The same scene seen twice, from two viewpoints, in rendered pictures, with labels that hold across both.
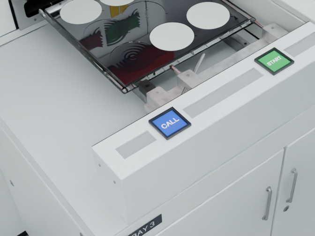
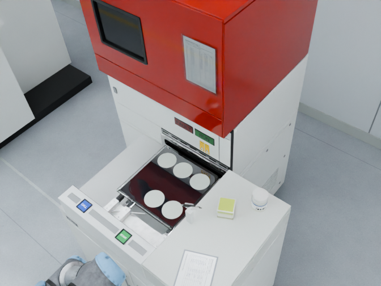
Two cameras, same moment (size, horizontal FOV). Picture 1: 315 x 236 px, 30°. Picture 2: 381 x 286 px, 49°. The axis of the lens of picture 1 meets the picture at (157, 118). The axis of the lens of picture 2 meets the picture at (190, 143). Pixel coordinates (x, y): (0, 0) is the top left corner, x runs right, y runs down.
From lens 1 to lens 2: 1.76 m
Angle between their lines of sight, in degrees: 49
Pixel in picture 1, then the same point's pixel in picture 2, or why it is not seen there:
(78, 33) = (151, 164)
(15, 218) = not seen: hidden behind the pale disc
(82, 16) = (163, 162)
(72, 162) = (94, 187)
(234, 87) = (107, 224)
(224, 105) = (95, 222)
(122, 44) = (145, 181)
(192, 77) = (125, 211)
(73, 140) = (105, 184)
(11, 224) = not seen: hidden behind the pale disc
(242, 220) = not seen: hidden behind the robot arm
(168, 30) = (158, 196)
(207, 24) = (165, 210)
